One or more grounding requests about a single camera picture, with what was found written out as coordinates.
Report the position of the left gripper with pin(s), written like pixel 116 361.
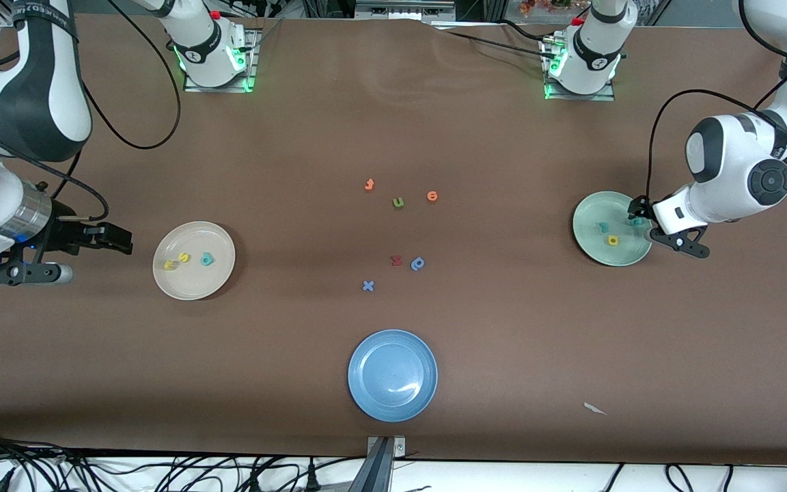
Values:
pixel 640 207

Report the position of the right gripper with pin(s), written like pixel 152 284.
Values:
pixel 65 233

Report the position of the teal foam letter c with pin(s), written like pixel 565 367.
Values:
pixel 637 222

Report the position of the teal foam letter p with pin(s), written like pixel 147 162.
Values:
pixel 207 260

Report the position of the light green plate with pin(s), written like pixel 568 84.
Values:
pixel 595 249

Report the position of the beige brown plate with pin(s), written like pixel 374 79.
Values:
pixel 194 283

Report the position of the brown table cover sheet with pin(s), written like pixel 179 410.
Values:
pixel 503 328

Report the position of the white paper scrap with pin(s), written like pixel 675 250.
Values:
pixel 595 408

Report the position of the orange artificial flowers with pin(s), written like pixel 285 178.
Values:
pixel 544 5

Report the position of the blue foam letter a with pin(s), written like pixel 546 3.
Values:
pixel 418 264

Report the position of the blue plate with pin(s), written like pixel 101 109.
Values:
pixel 393 376

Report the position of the grey metal box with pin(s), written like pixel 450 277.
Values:
pixel 400 10

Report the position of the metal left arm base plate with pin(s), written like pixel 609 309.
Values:
pixel 609 96

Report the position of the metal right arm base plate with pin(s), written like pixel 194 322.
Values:
pixel 250 68

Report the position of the metal camera stand bracket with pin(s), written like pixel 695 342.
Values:
pixel 374 471

